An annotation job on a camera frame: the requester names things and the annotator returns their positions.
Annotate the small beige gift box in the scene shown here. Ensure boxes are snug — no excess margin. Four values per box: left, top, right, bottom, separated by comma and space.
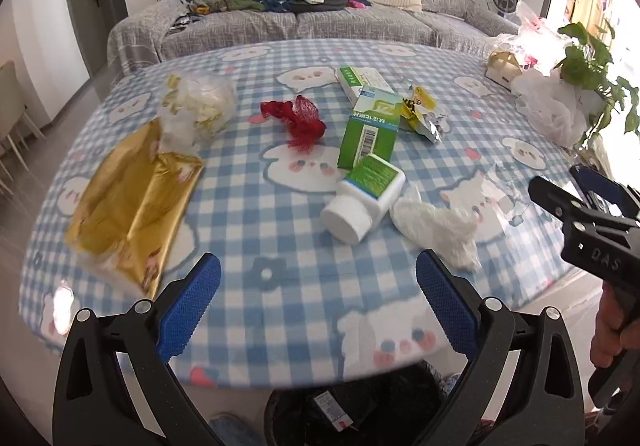
484, 50, 523, 90

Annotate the small green white medicine box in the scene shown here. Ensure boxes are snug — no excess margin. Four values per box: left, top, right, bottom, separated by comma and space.
335, 66, 396, 101

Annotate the yellow silver snack wrapper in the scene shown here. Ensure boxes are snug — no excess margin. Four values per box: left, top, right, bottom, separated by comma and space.
399, 84, 451, 144

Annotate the small white fan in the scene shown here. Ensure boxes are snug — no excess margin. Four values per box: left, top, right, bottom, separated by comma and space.
492, 0, 522, 20

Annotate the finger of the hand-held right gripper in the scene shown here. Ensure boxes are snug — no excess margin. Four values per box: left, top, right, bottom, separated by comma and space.
570, 165, 640, 224
528, 176, 598, 239

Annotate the clear plastic bag red print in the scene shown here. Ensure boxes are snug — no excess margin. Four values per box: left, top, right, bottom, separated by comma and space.
492, 0, 576, 76

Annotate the clear plastic wrapper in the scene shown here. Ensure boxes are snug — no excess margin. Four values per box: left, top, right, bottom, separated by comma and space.
477, 161, 533, 229

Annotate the black-lined trash bin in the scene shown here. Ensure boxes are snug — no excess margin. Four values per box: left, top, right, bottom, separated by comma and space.
264, 360, 468, 446

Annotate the white plastic bag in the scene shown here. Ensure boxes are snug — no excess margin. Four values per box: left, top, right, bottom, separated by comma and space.
510, 68, 608, 149

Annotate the large green medicine box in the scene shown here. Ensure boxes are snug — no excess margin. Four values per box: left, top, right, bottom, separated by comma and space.
337, 90, 404, 171

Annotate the green potted plant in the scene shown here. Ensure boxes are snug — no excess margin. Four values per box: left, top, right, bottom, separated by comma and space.
556, 20, 640, 151

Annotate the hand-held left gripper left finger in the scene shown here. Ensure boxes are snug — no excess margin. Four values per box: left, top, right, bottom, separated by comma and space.
52, 252, 226, 446

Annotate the red mesh net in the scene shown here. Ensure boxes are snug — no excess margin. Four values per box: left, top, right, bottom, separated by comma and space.
260, 94, 327, 157

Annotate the clear bag of gold wrappers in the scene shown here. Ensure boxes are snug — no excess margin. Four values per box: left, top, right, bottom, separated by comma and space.
157, 73, 237, 149

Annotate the crumpled white plastic wrap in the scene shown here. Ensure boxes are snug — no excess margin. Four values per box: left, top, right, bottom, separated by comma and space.
390, 186, 483, 271

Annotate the person's right hand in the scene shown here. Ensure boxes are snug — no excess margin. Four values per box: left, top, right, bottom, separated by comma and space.
589, 283, 640, 371

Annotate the blue checkered tablecloth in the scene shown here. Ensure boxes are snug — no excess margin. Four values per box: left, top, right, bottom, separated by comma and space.
19, 38, 588, 389

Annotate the gold foil bag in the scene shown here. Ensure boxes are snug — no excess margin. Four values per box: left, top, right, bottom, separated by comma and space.
65, 120, 205, 299

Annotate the beige dining chair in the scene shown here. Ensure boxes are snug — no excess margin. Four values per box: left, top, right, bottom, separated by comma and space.
0, 60, 33, 184

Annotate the grey covered sofa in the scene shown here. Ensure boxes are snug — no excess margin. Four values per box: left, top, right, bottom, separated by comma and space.
107, 0, 521, 79

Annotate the blue slipper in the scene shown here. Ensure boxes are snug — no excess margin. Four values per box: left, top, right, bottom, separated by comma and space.
209, 413, 263, 446

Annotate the white medicine bottle green label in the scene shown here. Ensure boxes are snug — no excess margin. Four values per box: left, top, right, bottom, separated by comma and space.
320, 155, 406, 244

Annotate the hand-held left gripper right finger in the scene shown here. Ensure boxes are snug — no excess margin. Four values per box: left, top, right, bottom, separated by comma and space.
415, 248, 586, 446

